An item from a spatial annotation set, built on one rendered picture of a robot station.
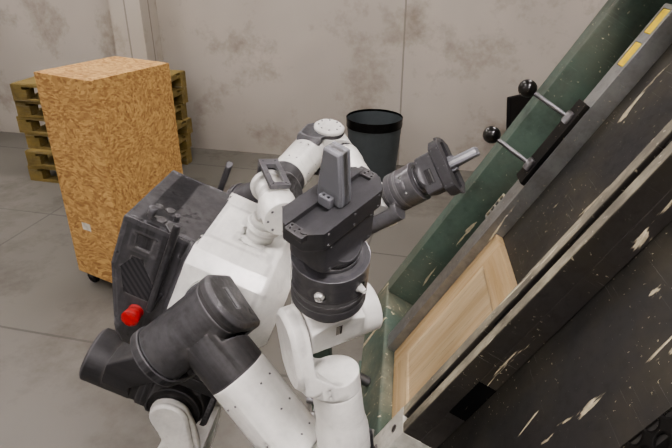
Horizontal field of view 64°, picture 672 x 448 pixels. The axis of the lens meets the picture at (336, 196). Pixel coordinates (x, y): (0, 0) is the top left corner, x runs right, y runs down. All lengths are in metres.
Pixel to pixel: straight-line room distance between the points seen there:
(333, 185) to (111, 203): 2.54
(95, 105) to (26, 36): 3.55
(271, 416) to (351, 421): 0.12
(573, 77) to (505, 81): 3.37
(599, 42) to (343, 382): 0.99
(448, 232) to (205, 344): 0.88
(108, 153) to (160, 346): 2.17
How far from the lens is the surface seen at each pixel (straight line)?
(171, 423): 1.22
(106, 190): 3.00
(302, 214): 0.53
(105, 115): 2.88
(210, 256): 0.90
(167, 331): 0.81
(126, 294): 1.02
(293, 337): 0.64
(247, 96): 5.20
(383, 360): 1.38
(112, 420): 2.65
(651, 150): 0.86
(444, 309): 1.27
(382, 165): 4.36
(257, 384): 0.81
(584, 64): 1.41
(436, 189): 1.12
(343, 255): 0.56
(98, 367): 1.24
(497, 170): 1.44
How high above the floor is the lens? 1.81
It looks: 25 degrees down
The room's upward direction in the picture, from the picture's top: straight up
